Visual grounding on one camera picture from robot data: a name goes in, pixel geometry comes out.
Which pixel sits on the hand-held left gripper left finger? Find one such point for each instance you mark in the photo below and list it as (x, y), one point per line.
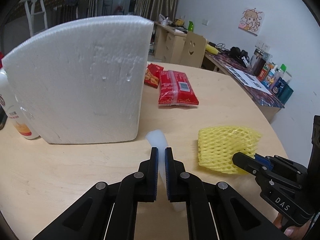
(155, 170)

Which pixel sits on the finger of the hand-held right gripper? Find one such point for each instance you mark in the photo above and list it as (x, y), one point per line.
(243, 163)
(265, 162)

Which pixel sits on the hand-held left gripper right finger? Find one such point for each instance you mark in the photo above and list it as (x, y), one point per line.
(168, 175)

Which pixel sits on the large yellow foam net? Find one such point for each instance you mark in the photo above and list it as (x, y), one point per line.
(220, 145)

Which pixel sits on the translucent white plastic strip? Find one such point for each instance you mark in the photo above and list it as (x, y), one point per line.
(158, 138)

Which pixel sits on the white foam box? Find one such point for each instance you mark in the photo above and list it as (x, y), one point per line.
(75, 80)

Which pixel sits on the person's right hand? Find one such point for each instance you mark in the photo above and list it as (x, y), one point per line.
(290, 230)

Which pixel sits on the large red packet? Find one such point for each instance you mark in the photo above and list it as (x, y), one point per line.
(170, 90)

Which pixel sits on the row of toiletry bottles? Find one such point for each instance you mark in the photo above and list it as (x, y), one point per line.
(275, 80)

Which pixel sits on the printed paper sheet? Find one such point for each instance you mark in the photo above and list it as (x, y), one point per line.
(247, 78)

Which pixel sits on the small red snack packet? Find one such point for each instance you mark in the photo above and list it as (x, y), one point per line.
(152, 76)

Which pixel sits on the dark tumbler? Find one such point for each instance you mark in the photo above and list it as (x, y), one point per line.
(258, 65)

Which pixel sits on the dark printed desk mat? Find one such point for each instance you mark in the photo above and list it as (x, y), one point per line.
(232, 62)

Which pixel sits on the black headphones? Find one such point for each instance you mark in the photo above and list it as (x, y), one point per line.
(235, 52)

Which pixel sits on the small yellow foam net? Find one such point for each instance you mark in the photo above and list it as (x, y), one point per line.
(211, 49)

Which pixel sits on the wooden chair with smiley cutout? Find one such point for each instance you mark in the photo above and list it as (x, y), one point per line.
(192, 55)

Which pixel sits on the white bottle with red cap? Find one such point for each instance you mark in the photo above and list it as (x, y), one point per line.
(20, 122)

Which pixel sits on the green bottle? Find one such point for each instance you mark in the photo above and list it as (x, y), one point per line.
(191, 26)

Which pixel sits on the white plastic bag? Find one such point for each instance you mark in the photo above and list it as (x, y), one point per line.
(163, 20)

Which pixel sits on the black flat object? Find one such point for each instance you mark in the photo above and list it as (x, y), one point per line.
(2, 120)

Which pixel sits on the beige curtain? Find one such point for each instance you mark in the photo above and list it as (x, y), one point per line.
(157, 0)
(87, 0)

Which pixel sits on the dark hanging garment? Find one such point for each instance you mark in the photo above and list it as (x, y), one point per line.
(73, 0)

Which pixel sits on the grey bunk bed ladder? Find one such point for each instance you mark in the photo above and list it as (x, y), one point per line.
(35, 12)

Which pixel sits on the cartoon wall poster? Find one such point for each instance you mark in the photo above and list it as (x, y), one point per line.
(251, 21)

